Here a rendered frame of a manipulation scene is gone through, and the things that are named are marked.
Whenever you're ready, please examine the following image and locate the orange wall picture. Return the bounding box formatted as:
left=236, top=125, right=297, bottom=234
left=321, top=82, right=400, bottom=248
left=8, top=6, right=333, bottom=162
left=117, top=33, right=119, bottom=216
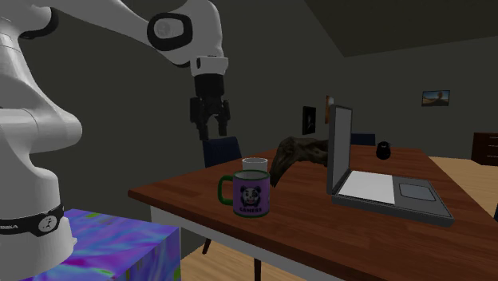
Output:
left=324, top=94, right=335, bottom=125

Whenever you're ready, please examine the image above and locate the purple panda mug green handle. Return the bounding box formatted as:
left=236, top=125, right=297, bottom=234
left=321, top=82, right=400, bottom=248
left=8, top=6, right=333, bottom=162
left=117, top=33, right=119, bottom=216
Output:
left=217, top=168, right=271, bottom=220

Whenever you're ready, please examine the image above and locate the dark brown chest of drawers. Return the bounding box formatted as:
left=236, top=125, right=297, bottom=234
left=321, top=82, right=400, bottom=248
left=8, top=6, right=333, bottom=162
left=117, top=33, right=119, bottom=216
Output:
left=470, top=132, right=498, bottom=168

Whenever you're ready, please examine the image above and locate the dark brown driftwood piece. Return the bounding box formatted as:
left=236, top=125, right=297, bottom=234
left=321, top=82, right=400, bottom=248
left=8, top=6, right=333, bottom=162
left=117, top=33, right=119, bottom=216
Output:
left=268, top=135, right=330, bottom=189

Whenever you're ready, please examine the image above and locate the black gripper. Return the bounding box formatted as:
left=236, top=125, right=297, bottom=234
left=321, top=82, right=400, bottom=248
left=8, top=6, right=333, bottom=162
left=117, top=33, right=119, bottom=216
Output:
left=189, top=73, right=231, bottom=141

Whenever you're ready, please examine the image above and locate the dark wall picture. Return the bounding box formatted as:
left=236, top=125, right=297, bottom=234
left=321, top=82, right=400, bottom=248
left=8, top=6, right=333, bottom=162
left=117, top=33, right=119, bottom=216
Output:
left=302, top=105, right=318, bottom=137

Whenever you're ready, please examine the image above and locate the grey open laptop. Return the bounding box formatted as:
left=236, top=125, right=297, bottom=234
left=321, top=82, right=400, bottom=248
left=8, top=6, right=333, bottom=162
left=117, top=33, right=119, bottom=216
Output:
left=326, top=104, right=456, bottom=228

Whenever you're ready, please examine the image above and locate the purple blue patterned robot stand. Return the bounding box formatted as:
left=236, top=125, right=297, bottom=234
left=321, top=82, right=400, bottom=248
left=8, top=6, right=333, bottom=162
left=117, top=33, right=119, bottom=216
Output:
left=21, top=208, right=182, bottom=281

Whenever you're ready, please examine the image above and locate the landscape wall picture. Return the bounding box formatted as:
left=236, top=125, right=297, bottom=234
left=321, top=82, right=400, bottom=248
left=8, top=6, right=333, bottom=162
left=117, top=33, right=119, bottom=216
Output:
left=421, top=89, right=452, bottom=108

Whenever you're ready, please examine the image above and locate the small black round figure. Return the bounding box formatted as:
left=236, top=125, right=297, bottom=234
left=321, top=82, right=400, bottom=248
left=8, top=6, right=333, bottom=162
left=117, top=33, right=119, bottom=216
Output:
left=375, top=140, right=393, bottom=161

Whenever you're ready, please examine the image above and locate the white cup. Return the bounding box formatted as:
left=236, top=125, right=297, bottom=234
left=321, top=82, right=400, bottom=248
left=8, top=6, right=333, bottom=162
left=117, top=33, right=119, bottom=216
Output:
left=241, top=156, right=269, bottom=173

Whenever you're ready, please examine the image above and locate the brown wooden table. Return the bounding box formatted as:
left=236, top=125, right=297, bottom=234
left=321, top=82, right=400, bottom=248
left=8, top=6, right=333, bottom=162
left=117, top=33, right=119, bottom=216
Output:
left=128, top=144, right=498, bottom=281

